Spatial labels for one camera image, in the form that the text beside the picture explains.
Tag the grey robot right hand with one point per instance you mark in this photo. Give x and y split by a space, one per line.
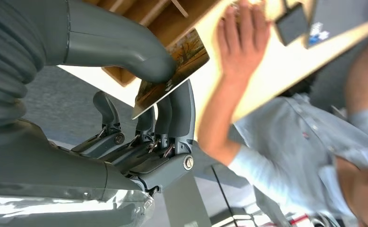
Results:
46 169

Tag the grey square card reader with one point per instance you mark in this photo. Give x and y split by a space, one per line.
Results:
291 25

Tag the wooden card holder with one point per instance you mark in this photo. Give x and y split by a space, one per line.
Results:
171 22

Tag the person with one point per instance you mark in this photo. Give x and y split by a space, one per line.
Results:
296 150

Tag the grey device with blue label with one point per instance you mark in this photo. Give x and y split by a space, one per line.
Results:
343 18

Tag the grey desk leg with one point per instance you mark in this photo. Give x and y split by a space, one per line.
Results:
187 206

